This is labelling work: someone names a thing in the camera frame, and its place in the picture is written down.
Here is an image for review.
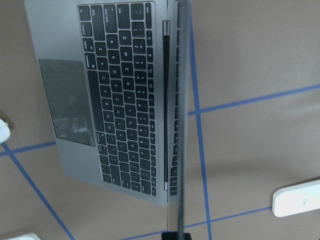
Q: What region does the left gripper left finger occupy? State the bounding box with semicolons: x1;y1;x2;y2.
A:
161;232;175;240

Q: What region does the grey laptop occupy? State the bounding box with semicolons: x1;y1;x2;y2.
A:
24;0;191;232

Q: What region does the white computer mouse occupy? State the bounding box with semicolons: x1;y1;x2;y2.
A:
0;111;11;144

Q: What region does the white desk lamp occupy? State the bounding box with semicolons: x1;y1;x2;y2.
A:
272;179;320;218

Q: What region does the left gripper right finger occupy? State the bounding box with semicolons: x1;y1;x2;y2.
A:
183;232;192;240

